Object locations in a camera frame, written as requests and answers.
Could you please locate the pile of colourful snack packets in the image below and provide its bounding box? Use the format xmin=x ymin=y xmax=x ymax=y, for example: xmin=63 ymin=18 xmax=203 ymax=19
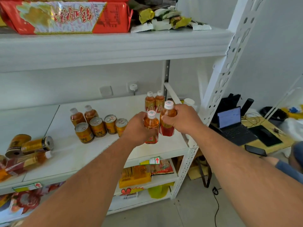
xmin=0 ymin=182 xmax=67 ymax=219

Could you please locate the black round pouch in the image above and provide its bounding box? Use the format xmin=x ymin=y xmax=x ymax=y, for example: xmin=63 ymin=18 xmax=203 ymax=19
xmin=259 ymin=106 xmax=288 ymax=121

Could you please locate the brown cardboard box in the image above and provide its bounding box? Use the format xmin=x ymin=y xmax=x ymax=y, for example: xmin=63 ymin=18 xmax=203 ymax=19
xmin=187 ymin=148 xmax=212 ymax=180

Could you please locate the black cylinder speaker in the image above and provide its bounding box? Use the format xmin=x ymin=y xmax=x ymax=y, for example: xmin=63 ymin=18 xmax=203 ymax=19
xmin=240 ymin=98 xmax=254 ymax=117

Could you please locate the black laptop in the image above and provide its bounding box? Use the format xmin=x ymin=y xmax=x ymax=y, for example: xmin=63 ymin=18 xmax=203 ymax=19
xmin=217 ymin=106 xmax=258 ymax=146

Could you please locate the thin white metal stand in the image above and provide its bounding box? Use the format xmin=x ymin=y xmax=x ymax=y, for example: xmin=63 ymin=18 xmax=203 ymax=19
xmin=264 ymin=74 xmax=303 ymax=120

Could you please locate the low wooden table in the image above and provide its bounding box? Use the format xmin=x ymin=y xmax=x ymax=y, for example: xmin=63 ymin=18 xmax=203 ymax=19
xmin=209 ymin=115 xmax=296 ymax=154

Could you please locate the pile of small snack sachets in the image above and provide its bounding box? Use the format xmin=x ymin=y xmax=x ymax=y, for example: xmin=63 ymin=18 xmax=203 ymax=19
xmin=129 ymin=0 xmax=212 ymax=33

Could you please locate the yellow snack packet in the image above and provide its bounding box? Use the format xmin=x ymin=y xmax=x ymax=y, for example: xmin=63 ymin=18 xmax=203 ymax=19
xmin=119 ymin=165 xmax=152 ymax=189

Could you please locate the yellow white price tag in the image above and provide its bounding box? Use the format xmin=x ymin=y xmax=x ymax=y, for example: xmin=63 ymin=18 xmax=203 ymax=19
xmin=140 ymin=157 xmax=161 ymax=165
xmin=13 ymin=182 xmax=43 ymax=192

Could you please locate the black floor cable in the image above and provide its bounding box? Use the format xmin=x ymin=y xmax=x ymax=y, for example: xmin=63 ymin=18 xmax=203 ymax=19
xmin=212 ymin=186 xmax=222 ymax=227

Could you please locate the white plastic bag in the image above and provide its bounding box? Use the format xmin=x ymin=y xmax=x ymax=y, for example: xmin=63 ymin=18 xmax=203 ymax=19
xmin=279 ymin=117 xmax=303 ymax=141

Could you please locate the white metal shelf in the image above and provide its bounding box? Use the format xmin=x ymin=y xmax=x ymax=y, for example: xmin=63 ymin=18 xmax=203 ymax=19
xmin=0 ymin=0 xmax=265 ymax=223

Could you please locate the person's left hand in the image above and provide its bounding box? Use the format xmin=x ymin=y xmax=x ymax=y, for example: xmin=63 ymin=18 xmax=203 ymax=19
xmin=121 ymin=112 xmax=158 ymax=147

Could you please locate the white paper roll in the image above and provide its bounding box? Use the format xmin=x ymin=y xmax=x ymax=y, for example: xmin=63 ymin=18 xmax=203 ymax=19
xmin=183 ymin=98 xmax=197 ymax=111

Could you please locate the yellow-green plastic bag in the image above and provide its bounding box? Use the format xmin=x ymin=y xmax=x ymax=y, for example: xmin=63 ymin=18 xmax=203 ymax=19
xmin=148 ymin=183 xmax=173 ymax=199

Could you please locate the black phone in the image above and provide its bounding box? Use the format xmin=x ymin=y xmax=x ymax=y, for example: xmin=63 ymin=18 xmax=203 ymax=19
xmin=244 ymin=144 xmax=268 ymax=157

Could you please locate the black mouse pad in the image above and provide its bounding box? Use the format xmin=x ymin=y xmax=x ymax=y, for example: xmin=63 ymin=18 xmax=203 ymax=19
xmin=248 ymin=125 xmax=283 ymax=147

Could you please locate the person's left forearm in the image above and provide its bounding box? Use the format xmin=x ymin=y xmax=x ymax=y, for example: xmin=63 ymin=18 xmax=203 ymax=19
xmin=20 ymin=137 xmax=137 ymax=227

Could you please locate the person's right hand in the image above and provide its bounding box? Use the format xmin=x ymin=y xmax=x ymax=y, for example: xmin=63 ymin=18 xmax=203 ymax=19
xmin=161 ymin=104 xmax=205 ymax=136

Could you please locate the red printed snack packet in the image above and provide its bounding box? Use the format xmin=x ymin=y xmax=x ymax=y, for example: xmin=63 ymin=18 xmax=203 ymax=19
xmin=150 ymin=159 xmax=175 ymax=176

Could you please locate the person's right forearm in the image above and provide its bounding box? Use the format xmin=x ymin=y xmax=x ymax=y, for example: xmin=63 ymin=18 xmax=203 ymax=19
xmin=192 ymin=125 xmax=303 ymax=227

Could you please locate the black backpack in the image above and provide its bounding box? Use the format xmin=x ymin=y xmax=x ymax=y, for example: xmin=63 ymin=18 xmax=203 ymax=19
xmin=212 ymin=93 xmax=242 ymax=123

